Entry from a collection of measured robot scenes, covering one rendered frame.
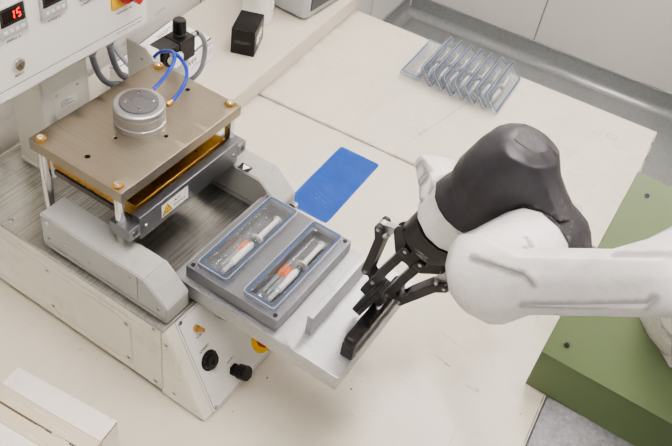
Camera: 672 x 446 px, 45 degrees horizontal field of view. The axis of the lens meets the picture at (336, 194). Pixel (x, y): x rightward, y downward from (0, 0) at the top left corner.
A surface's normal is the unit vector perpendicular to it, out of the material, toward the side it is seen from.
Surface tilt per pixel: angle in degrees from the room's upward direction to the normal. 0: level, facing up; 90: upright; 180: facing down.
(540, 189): 87
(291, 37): 0
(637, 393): 44
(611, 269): 58
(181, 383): 90
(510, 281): 74
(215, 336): 65
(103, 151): 0
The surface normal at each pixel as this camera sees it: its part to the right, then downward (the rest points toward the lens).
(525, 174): -0.07, 0.65
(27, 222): 0.13, -0.72
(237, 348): 0.81, 0.11
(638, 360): -0.28, -0.14
